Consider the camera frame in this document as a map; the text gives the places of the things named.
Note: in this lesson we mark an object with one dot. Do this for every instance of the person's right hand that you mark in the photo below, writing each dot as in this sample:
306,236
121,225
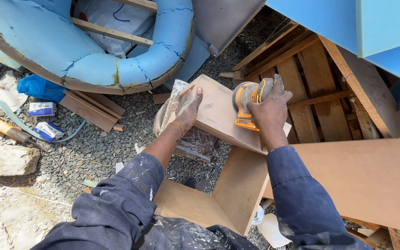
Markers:
271,114

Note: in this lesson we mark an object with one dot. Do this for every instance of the person's left hand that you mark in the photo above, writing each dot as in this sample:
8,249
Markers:
186,111

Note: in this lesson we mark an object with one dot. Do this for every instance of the orange orbital sander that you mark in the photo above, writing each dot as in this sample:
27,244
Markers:
247,100

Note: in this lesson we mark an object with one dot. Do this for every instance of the brown fibreboard panel piece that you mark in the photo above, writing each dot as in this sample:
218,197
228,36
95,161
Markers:
220,114

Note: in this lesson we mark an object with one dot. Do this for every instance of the yellow wristband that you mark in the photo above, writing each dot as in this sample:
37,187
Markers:
180,127

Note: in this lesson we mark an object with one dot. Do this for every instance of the small brown board offcut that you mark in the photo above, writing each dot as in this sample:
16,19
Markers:
161,98

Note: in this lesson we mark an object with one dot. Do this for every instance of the plastic-wrapped bundle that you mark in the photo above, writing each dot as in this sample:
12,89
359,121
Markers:
196,145

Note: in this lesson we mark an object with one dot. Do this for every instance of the blue foam slab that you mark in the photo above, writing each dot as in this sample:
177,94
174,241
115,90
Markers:
189,66

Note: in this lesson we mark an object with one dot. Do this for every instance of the small wooden block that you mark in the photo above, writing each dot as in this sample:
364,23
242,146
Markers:
118,127

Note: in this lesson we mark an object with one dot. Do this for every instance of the person's black shoe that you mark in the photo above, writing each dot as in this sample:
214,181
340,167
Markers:
189,183

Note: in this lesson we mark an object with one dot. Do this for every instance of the open brown fibreboard box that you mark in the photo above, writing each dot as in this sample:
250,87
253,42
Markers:
238,187

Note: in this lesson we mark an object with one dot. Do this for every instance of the stack of brown board offcuts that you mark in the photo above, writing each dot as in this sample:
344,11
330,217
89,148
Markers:
90,109

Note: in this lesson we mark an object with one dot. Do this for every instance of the grey panel board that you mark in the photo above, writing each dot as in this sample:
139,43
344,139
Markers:
220,20

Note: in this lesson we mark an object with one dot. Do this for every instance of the white round lid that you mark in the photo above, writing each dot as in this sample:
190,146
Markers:
258,215

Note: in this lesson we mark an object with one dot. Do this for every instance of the white plastic sack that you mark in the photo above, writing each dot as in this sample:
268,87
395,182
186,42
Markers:
116,31

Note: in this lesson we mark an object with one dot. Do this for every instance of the large brown fibreboard sheet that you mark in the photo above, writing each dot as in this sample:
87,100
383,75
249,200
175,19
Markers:
359,180

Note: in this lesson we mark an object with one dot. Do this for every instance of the person's dark blue coverall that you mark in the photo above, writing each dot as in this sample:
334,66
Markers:
123,222

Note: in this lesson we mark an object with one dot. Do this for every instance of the white blue screw box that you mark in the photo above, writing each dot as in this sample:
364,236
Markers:
42,109
49,131

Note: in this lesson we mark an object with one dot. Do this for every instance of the large blue foam blocks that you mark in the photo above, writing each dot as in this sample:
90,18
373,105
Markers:
387,31

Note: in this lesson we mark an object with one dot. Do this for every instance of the blue plastic bag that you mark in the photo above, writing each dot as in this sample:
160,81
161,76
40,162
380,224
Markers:
40,88

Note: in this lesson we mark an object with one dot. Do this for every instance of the heap of wood scraps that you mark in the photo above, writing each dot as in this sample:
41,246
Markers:
384,238

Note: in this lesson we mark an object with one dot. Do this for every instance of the yellow angle grinder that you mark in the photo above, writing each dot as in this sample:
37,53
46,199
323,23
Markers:
7,130

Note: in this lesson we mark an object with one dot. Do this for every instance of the white dirty cloth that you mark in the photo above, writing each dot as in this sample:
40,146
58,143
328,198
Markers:
5,92

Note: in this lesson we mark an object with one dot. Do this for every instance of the pale stone block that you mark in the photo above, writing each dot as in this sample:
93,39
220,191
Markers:
5,160

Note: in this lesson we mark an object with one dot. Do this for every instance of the rough wooden pallet frame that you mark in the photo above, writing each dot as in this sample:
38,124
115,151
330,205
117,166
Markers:
321,93

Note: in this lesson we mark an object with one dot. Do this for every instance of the round blue foam chair frame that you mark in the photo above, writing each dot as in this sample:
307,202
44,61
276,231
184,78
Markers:
40,45

